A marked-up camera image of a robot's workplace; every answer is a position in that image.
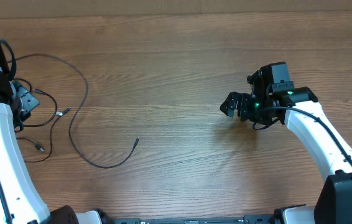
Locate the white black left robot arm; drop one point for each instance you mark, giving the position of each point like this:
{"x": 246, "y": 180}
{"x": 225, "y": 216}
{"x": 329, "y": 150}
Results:
{"x": 19, "y": 200}

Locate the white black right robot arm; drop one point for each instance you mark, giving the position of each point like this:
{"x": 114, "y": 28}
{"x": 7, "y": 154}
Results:
{"x": 274, "y": 98}

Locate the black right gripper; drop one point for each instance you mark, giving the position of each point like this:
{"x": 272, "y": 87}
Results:
{"x": 242, "y": 100}

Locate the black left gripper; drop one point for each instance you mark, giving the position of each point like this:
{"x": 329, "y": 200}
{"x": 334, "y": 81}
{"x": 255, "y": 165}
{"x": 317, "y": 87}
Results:
{"x": 30, "y": 101}

